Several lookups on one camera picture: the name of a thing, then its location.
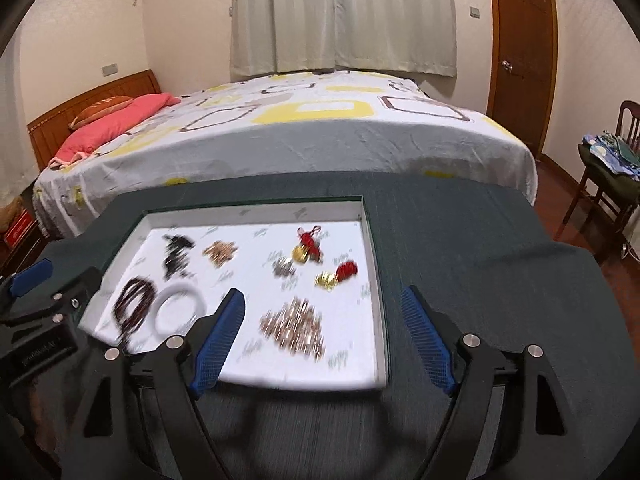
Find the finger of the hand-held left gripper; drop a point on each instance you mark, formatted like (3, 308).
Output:
(32, 275)
(65, 295)

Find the bed with white cover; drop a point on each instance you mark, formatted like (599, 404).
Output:
(325, 145)

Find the black tassel hair accessory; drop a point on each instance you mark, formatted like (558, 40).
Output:
(176, 255)

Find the green jewelry tray white lining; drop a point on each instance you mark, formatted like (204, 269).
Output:
(240, 230)

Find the pile of clothes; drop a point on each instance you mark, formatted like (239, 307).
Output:
(607, 165)

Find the wooden chair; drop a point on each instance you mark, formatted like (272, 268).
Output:
(630, 120)

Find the white window curtain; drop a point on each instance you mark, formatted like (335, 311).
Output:
(345, 10)

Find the sparkly rose gold jewelry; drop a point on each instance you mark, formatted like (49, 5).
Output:
(295, 330)

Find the dark wooden nightstand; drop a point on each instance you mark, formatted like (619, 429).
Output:
(22, 257)

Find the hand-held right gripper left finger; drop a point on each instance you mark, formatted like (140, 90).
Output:
(220, 340)

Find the wooden bed headboard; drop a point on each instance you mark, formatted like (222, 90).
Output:
(55, 115)

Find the brown bag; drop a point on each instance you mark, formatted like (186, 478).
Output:
(11, 212)

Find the orange patterned pillow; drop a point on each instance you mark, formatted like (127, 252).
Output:
(100, 110)

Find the small pink gold jewelry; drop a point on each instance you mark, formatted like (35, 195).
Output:
(220, 252)

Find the grey wall outlet plate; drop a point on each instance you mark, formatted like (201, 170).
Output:
(109, 69)

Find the brown wooden door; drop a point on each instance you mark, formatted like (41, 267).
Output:
(522, 60)

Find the white jade bangle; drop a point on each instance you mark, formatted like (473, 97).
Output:
(159, 310)

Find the silver pearl brooch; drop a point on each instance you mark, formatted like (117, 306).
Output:
(283, 268)

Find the red box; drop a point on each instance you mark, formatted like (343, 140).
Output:
(20, 227)

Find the pink pillow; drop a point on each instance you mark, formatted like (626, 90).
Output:
(115, 120)

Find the red tassel gold charm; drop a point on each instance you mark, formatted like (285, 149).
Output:
(327, 280)
(301, 254)

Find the sheer white curtain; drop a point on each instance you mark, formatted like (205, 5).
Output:
(12, 135)

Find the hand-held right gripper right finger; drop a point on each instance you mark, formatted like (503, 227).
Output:
(425, 340)

